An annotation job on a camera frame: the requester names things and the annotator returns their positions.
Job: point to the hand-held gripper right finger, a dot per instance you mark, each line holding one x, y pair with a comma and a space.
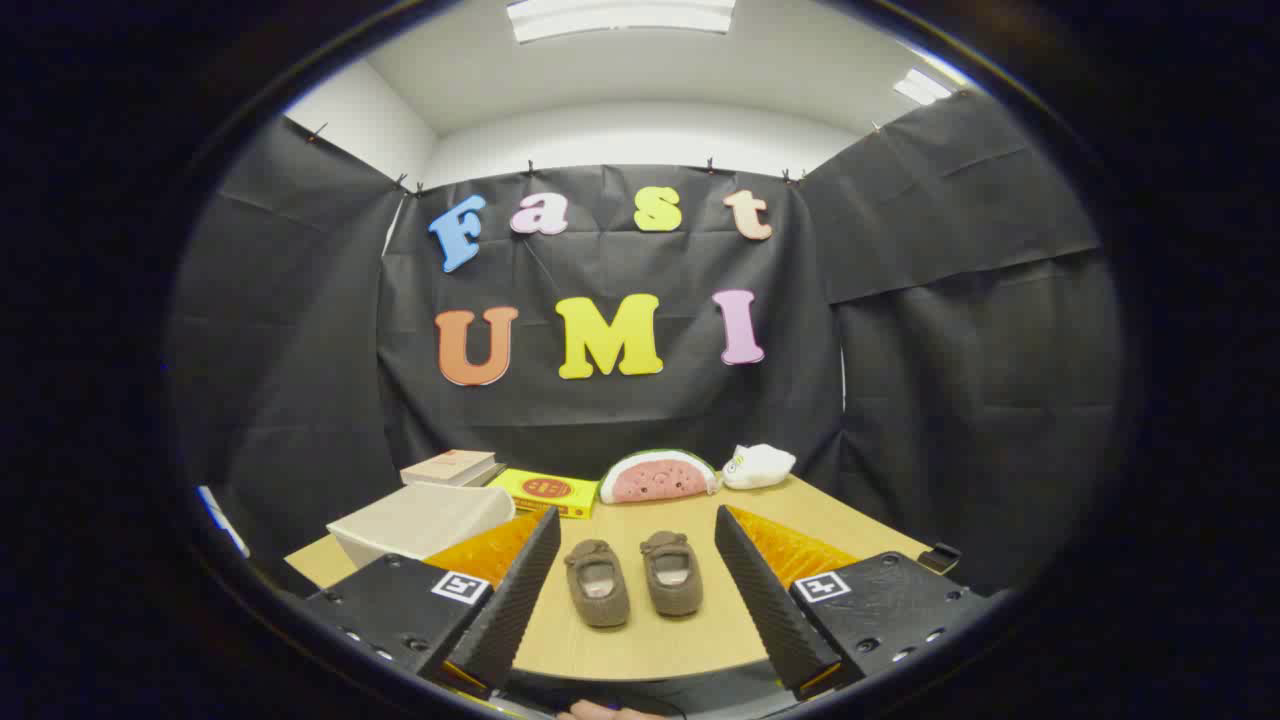
765, 600

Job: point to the beige fabric storage box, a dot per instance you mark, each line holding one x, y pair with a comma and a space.
420, 520

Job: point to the grey book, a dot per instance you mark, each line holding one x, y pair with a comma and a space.
492, 474

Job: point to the watermelon plush toy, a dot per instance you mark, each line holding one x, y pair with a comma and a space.
655, 480

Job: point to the beige book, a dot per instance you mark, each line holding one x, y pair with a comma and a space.
450, 465

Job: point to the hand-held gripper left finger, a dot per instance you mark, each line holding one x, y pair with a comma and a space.
520, 600

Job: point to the small black bracket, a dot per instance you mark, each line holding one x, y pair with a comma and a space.
940, 558

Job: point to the brown fuzzy shoe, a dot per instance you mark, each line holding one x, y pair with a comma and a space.
665, 545
590, 555

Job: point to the yellow book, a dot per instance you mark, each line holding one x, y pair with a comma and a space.
540, 488

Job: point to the white plush toy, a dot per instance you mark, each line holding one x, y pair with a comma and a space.
760, 465

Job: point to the long ceiling light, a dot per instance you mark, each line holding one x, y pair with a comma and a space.
620, 15

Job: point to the black backdrop cloth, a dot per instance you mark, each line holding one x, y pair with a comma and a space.
620, 420

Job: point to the small ceiling light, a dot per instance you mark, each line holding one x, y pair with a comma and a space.
920, 87

